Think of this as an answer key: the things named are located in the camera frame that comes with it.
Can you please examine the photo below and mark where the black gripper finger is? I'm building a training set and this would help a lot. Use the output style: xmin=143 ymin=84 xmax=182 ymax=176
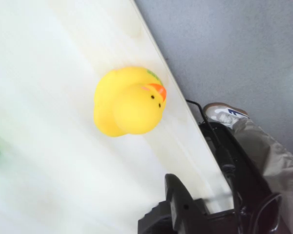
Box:
xmin=164 ymin=173 xmax=199 ymax=234
xmin=137 ymin=202 xmax=173 ymax=234

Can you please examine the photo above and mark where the yellow rubber duck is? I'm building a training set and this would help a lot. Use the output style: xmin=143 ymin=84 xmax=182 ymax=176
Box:
xmin=93 ymin=66 xmax=167 ymax=137

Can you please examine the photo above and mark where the white and blue sneaker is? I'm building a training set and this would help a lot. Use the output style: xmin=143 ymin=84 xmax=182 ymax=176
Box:
xmin=203 ymin=102 xmax=250 ymax=130

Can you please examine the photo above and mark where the person trouser leg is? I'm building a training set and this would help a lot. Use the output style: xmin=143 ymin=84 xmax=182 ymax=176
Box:
xmin=230 ymin=118 xmax=293 ymax=234

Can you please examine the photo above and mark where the black frame under table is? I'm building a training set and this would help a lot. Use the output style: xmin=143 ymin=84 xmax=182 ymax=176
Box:
xmin=197 ymin=121 xmax=276 ymax=213

